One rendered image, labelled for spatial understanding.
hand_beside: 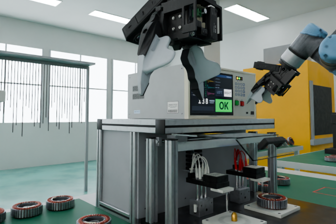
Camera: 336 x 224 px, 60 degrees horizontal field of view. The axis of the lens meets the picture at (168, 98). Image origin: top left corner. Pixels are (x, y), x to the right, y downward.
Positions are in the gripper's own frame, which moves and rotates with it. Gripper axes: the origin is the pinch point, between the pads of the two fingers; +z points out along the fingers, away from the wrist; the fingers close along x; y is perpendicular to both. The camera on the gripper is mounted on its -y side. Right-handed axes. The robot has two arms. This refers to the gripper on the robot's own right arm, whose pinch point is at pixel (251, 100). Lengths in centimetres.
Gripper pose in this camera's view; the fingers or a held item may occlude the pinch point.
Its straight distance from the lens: 121.1
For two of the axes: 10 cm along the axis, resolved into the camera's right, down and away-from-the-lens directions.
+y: 4.7, 6.7, -5.7
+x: 7.5, 0.4, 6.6
